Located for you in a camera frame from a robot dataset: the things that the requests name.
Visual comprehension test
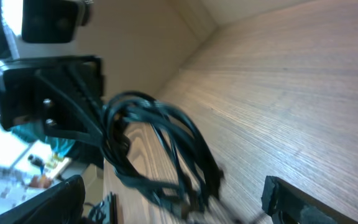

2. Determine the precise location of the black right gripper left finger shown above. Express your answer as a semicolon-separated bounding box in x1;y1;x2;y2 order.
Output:
0;175;85;224

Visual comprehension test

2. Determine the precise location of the thin black USB cable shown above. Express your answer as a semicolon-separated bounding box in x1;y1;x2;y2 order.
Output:
116;102;260;224

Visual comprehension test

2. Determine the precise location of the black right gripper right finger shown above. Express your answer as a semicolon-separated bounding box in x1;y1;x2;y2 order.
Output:
261;175;356;224

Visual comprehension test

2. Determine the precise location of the thick black USB cable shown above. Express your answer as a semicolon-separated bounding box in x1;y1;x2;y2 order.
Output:
99;90;225;215

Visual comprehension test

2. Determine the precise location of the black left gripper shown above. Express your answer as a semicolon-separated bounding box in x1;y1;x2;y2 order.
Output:
0;55;104;146

